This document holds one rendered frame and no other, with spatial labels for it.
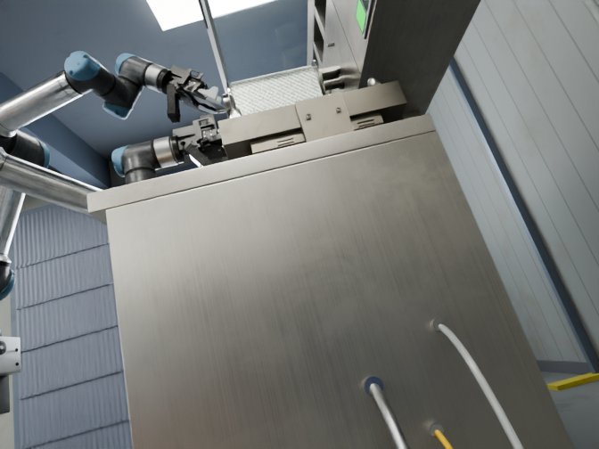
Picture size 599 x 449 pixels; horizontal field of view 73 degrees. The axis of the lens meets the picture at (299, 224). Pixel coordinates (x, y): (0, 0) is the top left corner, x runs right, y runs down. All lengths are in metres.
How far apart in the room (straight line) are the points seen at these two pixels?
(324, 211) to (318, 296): 0.15
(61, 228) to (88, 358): 1.48
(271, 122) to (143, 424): 0.59
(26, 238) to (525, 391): 5.16
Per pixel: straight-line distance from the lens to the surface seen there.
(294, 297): 0.68
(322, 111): 0.86
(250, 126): 0.87
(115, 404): 4.60
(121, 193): 0.80
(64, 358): 4.88
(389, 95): 0.93
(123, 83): 1.36
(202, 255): 0.71
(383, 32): 1.00
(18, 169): 1.15
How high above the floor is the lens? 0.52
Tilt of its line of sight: 18 degrees up
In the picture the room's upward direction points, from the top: 16 degrees counter-clockwise
